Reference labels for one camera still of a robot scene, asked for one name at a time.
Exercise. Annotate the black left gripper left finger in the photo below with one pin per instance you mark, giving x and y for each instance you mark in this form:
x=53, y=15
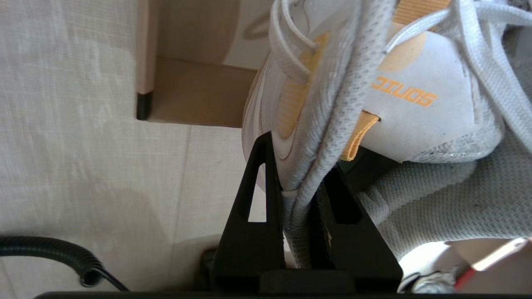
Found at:
x=245, y=253

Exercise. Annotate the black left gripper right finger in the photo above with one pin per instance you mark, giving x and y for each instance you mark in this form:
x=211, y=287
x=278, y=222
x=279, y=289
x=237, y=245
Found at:
x=357, y=245

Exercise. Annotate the white mesh sneaker orange tongue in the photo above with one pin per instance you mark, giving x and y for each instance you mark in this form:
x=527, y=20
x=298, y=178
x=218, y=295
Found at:
x=436, y=124

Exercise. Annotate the brown cardboard shoe box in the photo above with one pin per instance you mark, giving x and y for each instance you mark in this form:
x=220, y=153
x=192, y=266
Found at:
x=195, y=91

